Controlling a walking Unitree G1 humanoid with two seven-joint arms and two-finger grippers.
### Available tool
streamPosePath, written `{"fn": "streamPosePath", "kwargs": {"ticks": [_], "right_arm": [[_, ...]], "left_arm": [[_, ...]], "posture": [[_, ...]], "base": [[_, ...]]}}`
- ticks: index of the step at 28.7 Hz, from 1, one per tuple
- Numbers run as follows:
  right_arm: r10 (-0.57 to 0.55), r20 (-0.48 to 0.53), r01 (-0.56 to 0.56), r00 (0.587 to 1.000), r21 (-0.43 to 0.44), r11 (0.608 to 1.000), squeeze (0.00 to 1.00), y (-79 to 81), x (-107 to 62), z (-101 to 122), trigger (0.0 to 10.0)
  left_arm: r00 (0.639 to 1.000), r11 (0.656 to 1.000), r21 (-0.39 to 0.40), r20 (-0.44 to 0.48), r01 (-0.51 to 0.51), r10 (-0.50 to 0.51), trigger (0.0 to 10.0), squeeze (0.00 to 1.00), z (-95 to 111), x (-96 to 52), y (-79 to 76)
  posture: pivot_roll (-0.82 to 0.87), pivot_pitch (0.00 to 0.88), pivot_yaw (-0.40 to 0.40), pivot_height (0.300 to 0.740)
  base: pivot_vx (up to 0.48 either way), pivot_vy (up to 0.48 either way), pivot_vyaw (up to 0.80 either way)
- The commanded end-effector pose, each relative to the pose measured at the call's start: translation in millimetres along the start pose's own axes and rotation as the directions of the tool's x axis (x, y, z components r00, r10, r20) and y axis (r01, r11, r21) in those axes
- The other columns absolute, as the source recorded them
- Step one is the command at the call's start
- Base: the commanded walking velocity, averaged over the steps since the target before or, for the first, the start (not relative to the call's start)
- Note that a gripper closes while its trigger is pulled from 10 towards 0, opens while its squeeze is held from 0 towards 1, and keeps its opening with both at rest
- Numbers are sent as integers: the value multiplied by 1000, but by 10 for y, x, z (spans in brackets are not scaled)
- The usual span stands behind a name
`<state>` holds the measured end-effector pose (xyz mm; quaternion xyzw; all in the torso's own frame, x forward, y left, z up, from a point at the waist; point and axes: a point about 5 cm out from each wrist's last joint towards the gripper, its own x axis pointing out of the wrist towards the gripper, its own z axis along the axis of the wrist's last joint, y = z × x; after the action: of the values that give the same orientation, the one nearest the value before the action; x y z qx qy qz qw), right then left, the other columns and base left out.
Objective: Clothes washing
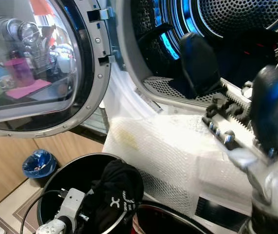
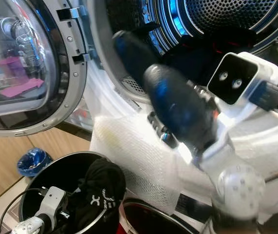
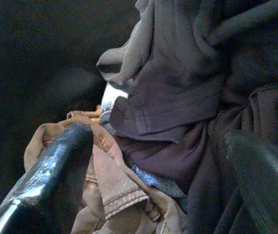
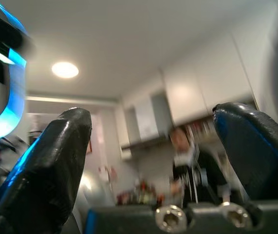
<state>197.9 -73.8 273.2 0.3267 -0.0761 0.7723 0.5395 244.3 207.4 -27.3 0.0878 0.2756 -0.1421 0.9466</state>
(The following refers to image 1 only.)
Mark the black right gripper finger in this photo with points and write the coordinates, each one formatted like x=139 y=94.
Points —
x=272 y=107
x=199 y=63

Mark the black garment with white logo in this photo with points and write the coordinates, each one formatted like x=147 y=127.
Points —
x=114 y=185

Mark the white washing machine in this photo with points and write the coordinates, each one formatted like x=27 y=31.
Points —
x=121 y=44

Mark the grey perforated lint filter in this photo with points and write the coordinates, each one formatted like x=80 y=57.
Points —
x=158 y=85

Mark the black drum paddle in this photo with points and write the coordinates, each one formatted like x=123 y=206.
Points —
x=153 y=41

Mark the black garment with red trim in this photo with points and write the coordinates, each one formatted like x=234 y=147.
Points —
x=250 y=48

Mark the perforated steel washer drum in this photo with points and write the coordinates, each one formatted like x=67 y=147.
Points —
x=236 y=14

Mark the black washer base panel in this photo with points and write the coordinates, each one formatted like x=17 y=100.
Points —
x=216 y=210

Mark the black basket with red inside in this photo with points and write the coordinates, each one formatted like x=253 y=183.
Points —
x=153 y=222

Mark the black round laundry basket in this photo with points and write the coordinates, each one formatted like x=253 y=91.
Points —
x=70 y=170

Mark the round glass washer door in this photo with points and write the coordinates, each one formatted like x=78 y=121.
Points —
x=31 y=48

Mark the small blue bin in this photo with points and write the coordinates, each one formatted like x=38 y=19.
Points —
x=39 y=163

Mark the grey door hinge bracket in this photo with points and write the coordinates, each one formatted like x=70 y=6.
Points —
x=99 y=13
x=105 y=59

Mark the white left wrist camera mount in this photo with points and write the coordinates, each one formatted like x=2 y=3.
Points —
x=73 y=201

